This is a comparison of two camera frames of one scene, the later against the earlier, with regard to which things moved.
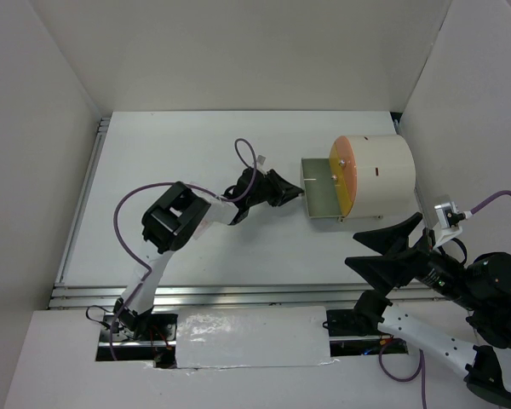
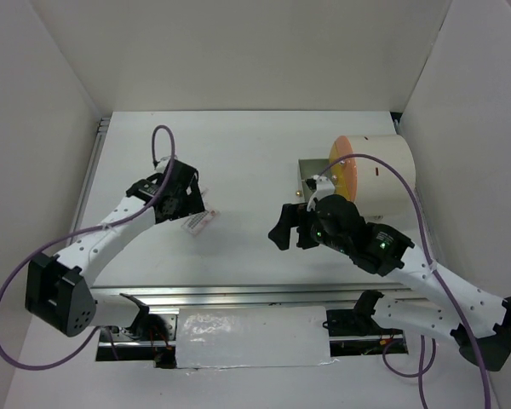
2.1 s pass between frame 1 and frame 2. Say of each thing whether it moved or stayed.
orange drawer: stayed
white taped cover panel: stayed
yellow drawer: stayed
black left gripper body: moved
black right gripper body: moved
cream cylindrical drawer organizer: stayed
